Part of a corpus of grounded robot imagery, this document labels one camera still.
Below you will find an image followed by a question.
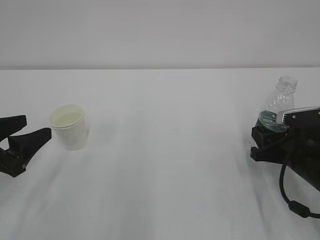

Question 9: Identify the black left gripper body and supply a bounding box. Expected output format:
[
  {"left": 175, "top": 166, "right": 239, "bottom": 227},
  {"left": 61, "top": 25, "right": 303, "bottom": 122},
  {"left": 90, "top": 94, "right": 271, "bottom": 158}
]
[{"left": 0, "top": 148, "right": 26, "bottom": 178}]

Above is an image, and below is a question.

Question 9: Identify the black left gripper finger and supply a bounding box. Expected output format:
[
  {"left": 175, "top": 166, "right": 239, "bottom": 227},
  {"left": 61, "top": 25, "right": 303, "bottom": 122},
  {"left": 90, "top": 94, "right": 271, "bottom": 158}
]
[
  {"left": 0, "top": 115, "right": 27, "bottom": 142},
  {"left": 8, "top": 127, "right": 52, "bottom": 166}
]

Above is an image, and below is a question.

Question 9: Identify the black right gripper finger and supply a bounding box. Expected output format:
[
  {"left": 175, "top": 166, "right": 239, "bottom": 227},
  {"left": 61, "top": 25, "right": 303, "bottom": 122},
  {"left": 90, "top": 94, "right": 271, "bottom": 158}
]
[{"left": 251, "top": 126, "right": 290, "bottom": 149}]

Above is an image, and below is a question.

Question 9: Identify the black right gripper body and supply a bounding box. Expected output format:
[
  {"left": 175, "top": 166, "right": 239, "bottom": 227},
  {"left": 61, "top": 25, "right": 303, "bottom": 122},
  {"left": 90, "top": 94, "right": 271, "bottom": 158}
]
[{"left": 250, "top": 129, "right": 298, "bottom": 165}]

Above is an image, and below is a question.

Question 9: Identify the clear green-label water bottle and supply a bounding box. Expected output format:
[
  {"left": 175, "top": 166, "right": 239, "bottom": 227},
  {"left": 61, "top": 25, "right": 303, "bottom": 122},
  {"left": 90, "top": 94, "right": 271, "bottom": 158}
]
[{"left": 255, "top": 76, "right": 298, "bottom": 145}]

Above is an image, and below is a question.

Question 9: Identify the white paper cup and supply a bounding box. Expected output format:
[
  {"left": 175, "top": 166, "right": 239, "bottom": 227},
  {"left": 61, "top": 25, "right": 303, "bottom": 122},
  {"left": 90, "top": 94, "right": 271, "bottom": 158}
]
[{"left": 49, "top": 104, "right": 88, "bottom": 151}]

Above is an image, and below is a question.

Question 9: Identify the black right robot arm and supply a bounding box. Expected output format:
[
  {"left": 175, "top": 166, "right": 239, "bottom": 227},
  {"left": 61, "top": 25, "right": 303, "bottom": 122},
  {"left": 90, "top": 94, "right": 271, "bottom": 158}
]
[{"left": 250, "top": 126, "right": 320, "bottom": 190}]

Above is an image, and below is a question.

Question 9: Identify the black right camera cable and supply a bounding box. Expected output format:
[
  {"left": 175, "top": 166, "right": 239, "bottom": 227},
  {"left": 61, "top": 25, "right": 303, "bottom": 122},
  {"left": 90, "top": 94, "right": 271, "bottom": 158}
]
[{"left": 279, "top": 159, "right": 320, "bottom": 219}]

